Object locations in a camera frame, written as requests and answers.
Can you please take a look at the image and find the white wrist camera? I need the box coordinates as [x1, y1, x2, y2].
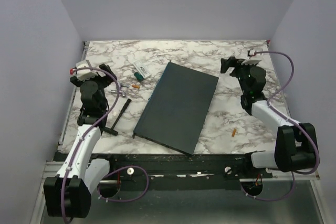
[241, 49, 262, 66]
[70, 60, 98, 81]

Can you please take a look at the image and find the dark flat metal box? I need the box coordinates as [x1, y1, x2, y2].
[133, 62, 219, 155]

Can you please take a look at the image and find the black T-handle tool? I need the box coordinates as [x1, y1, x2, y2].
[103, 99, 132, 136]

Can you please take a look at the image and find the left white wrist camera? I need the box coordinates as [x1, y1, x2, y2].
[70, 60, 98, 81]

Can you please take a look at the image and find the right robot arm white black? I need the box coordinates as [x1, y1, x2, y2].
[220, 57, 319, 178]

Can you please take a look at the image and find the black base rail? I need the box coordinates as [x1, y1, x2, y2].
[90, 154, 272, 191]

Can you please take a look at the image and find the chrome metal fitting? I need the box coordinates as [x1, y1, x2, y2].
[118, 83, 130, 98]

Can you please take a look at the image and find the white remote control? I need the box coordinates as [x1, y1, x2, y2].
[133, 60, 151, 79]

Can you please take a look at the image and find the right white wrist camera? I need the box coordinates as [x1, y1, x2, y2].
[241, 49, 262, 66]

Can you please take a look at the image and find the orange battery right side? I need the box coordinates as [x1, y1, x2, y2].
[232, 128, 237, 137]

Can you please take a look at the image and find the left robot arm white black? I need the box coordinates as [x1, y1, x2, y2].
[43, 60, 117, 223]

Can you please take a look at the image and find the green handled screwdriver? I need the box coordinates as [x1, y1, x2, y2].
[133, 72, 144, 82]

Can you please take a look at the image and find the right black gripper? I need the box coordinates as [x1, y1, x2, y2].
[220, 57, 256, 95]

